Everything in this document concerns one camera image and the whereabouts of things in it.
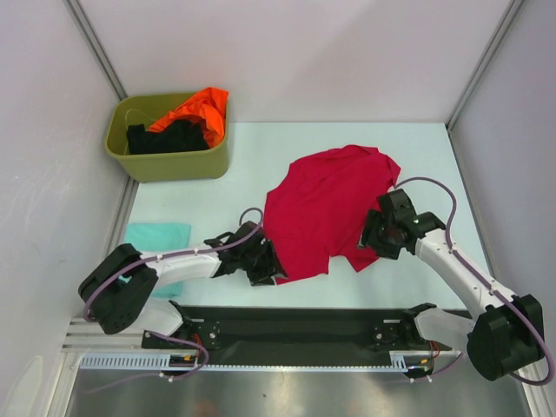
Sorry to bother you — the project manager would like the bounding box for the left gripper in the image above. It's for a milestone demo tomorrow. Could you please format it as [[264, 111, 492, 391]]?
[[239, 239, 287, 286]]

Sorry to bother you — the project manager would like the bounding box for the magenta red t shirt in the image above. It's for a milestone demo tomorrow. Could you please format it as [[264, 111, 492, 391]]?
[[263, 145, 401, 284]]

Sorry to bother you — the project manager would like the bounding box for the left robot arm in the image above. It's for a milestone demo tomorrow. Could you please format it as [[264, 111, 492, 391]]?
[[78, 222, 287, 349]]

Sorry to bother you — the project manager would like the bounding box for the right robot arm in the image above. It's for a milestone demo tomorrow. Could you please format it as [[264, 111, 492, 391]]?
[[360, 189, 555, 385]]

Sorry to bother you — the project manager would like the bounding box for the olive green plastic bin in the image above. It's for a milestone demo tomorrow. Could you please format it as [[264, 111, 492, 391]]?
[[104, 91, 229, 183]]

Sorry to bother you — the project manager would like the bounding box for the folded teal t shirt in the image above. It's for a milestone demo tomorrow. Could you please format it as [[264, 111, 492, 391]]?
[[116, 222, 193, 299]]

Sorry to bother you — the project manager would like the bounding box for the black t shirt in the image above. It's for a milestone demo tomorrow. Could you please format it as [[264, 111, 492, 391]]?
[[126, 120, 209, 155]]

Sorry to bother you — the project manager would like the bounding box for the orange t shirt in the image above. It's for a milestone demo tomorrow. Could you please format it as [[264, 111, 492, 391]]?
[[149, 87, 229, 149]]

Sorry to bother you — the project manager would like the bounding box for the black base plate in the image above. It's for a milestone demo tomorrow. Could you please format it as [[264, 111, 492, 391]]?
[[141, 306, 456, 368]]

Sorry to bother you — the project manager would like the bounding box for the aluminium frame rail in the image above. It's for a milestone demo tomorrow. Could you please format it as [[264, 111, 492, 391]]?
[[60, 316, 149, 354]]

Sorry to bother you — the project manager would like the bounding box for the slotted cable duct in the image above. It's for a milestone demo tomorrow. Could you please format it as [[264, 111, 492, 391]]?
[[80, 352, 205, 370]]

